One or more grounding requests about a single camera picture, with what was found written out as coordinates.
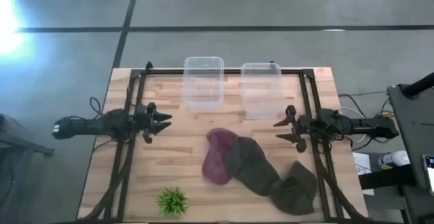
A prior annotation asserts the clear plastic bin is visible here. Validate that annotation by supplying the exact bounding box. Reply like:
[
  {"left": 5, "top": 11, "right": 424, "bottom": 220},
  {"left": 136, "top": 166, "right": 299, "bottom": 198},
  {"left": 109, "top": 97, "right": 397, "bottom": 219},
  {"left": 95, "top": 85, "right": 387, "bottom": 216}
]
[
  {"left": 182, "top": 56, "right": 225, "bottom": 113},
  {"left": 240, "top": 62, "right": 283, "bottom": 120}
]

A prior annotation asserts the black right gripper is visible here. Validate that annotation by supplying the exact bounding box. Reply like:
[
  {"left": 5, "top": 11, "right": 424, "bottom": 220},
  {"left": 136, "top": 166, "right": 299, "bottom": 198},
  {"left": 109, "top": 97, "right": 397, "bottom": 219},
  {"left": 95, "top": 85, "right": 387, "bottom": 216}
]
[{"left": 273, "top": 105, "right": 319, "bottom": 153}]

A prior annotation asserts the smartphone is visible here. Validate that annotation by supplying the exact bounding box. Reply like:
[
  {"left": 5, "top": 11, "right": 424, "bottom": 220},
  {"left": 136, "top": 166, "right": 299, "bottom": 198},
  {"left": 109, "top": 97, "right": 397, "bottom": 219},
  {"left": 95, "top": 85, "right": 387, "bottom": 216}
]
[{"left": 422, "top": 154, "right": 434, "bottom": 196}]

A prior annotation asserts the black aluminium table frame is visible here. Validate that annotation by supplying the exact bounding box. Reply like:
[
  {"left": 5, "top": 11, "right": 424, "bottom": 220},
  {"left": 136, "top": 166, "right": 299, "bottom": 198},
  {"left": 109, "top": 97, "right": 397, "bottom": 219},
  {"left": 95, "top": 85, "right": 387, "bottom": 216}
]
[{"left": 86, "top": 60, "right": 372, "bottom": 224}]

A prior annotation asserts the black pole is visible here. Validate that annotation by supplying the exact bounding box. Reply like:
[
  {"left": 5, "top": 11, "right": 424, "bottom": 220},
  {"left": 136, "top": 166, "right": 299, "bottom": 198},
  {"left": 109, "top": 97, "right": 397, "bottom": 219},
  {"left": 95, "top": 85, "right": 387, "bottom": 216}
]
[{"left": 401, "top": 71, "right": 434, "bottom": 98}]

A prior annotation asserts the white cable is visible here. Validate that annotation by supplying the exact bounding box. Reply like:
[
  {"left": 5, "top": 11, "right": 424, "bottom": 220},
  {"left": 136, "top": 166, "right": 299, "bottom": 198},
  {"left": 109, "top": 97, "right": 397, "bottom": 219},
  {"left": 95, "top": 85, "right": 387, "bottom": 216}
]
[{"left": 340, "top": 106, "right": 368, "bottom": 143}]

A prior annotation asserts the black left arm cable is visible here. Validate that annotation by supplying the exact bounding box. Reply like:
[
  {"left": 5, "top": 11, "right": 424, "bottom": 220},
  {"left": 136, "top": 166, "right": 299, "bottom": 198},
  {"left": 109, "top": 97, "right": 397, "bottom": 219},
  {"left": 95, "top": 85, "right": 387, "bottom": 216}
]
[{"left": 89, "top": 96, "right": 103, "bottom": 117}]

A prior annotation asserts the maroon baseball cap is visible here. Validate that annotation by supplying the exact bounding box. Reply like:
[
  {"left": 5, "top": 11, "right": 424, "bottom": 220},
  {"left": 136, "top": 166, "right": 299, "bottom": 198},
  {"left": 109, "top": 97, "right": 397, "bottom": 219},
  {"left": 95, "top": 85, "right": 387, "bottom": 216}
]
[{"left": 201, "top": 128, "right": 240, "bottom": 186}]

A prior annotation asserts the white paper sheet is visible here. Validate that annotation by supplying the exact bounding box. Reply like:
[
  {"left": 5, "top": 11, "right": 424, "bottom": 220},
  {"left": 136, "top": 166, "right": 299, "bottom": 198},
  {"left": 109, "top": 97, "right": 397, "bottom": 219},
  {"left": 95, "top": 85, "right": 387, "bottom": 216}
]
[{"left": 352, "top": 151, "right": 376, "bottom": 197}]

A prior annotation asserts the small green artificial plant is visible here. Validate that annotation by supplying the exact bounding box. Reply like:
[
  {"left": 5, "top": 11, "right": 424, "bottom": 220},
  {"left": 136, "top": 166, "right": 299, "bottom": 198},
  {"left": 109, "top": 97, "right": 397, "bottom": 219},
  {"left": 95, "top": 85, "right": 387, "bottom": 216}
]
[{"left": 156, "top": 186, "right": 189, "bottom": 218}]

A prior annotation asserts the grey stand base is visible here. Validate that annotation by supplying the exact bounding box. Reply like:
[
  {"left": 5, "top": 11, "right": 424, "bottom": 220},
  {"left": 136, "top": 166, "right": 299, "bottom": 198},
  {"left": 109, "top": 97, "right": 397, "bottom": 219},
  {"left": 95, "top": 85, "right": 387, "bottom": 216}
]
[{"left": 0, "top": 113, "right": 55, "bottom": 157}]

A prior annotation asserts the grey cart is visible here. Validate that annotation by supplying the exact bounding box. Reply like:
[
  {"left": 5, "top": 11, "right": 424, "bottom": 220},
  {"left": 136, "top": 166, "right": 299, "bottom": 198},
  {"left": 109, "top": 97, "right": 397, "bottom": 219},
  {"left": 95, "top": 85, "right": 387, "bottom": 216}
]
[{"left": 386, "top": 83, "right": 434, "bottom": 198}]

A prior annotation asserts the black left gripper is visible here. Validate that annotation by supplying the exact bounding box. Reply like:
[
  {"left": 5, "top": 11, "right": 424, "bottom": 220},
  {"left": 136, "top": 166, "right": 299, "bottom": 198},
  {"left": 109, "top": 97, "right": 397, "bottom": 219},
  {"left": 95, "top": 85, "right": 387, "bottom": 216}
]
[{"left": 131, "top": 102, "right": 173, "bottom": 145}]

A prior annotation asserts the white plastic bottle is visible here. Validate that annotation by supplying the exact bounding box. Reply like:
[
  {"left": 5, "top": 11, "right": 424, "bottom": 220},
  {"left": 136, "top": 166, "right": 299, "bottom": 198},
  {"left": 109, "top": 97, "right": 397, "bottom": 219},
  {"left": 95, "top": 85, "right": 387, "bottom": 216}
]
[{"left": 377, "top": 150, "right": 410, "bottom": 170}]

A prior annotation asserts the dark baseball cap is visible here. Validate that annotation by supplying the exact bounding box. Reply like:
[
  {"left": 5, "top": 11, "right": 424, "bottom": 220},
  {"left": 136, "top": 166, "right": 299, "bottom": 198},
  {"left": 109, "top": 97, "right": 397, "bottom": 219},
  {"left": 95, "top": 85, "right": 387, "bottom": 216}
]
[
  {"left": 222, "top": 136, "right": 282, "bottom": 197},
  {"left": 271, "top": 160, "right": 319, "bottom": 217}
]

